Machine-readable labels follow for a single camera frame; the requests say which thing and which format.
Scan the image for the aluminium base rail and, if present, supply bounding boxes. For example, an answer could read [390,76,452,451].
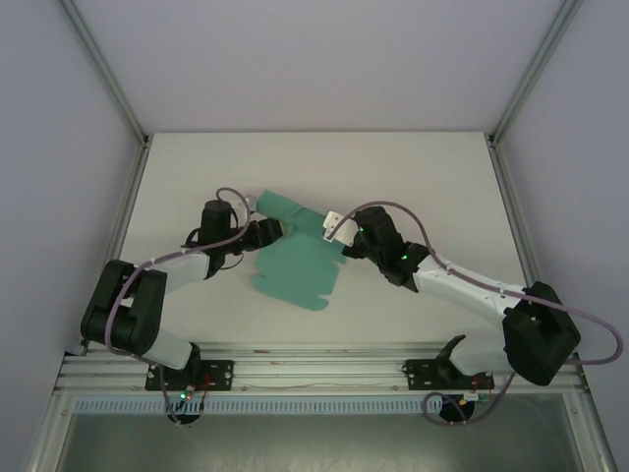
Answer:
[54,342,589,394]

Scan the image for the aluminium table side rail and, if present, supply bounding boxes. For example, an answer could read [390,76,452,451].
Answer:
[486,137,561,355]
[78,142,151,356]

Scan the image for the aluminium frame post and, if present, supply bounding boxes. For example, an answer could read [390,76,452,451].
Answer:
[61,0,150,147]
[488,0,586,144]

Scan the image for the teal paper box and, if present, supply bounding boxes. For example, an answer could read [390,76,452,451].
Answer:
[252,188,351,314]

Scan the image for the grey metal sheet panel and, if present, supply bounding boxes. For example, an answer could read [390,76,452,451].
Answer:
[51,412,594,472]

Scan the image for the slotted light cable duct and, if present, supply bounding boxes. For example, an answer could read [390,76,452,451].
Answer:
[73,396,495,415]

